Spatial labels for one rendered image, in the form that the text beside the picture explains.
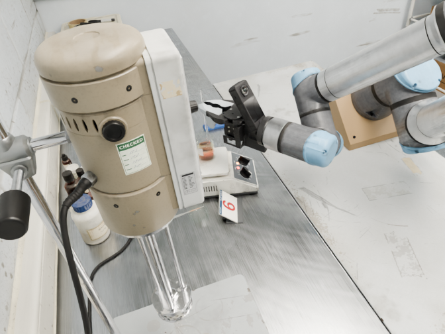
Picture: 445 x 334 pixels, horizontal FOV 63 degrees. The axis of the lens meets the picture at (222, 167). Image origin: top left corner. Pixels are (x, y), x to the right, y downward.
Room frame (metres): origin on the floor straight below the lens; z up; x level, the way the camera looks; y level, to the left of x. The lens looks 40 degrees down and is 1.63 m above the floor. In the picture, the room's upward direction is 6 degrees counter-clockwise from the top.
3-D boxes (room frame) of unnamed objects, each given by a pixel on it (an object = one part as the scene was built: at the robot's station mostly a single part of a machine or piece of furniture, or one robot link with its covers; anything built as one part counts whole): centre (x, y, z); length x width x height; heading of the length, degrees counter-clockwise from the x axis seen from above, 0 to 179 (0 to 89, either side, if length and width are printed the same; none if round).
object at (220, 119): (0.76, -0.01, 1.16); 0.09 x 0.05 x 0.02; 49
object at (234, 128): (0.73, -0.07, 1.13); 0.12 x 0.08 x 0.09; 48
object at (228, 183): (0.80, 0.02, 0.94); 0.22 x 0.13 x 0.08; 89
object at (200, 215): (0.68, 0.08, 0.91); 0.06 x 0.06 x 0.02
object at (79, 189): (0.28, 0.15, 1.38); 0.03 x 0.01 x 0.01; 161
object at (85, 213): (0.65, 0.35, 0.96); 0.07 x 0.07 x 0.13
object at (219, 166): (0.80, 0.04, 0.98); 0.12 x 0.12 x 0.01; 89
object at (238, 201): (0.68, -0.01, 0.92); 0.09 x 0.06 x 0.04; 175
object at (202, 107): (0.79, 0.02, 1.13); 0.09 x 0.03 x 0.06; 49
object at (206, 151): (0.82, 0.04, 1.02); 0.06 x 0.05 x 0.08; 171
